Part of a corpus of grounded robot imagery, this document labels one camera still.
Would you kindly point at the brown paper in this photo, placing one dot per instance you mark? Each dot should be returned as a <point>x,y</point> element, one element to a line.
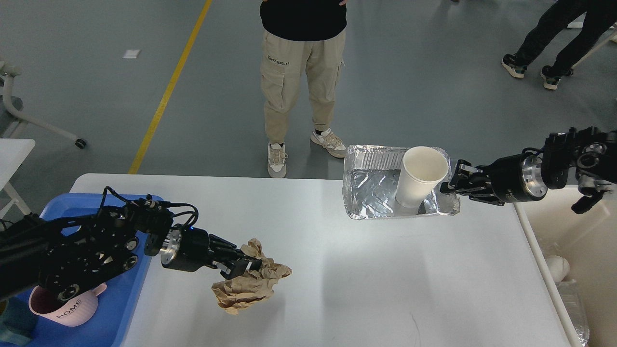
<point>253,286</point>

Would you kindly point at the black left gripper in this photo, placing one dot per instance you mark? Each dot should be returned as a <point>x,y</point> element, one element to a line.
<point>189,248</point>

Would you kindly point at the white side table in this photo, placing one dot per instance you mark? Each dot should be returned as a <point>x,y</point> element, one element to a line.
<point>13,152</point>

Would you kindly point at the person in beige trousers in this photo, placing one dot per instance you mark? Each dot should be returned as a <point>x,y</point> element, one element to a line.
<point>301,37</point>

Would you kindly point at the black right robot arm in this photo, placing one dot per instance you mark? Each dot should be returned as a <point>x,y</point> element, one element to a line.
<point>590,152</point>

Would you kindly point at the clear plastic bottle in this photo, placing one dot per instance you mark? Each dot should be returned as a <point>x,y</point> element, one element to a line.
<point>570,295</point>

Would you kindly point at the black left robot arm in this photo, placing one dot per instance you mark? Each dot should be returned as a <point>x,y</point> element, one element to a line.
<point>70,255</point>

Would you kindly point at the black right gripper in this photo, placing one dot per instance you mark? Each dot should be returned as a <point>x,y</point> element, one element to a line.
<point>514,178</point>

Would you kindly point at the pink ribbed mug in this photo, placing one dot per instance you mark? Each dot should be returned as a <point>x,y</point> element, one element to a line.
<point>74,312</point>

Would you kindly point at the white paper cup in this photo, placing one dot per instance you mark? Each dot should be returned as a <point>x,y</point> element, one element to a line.
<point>422,169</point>

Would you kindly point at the beige plastic bin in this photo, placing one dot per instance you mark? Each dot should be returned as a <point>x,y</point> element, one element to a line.
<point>589,243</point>

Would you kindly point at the blue plastic tray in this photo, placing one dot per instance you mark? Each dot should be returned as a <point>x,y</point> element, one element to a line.
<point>110,322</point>

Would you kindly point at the aluminium foil tray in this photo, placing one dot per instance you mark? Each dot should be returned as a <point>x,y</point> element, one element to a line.
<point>370,179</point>

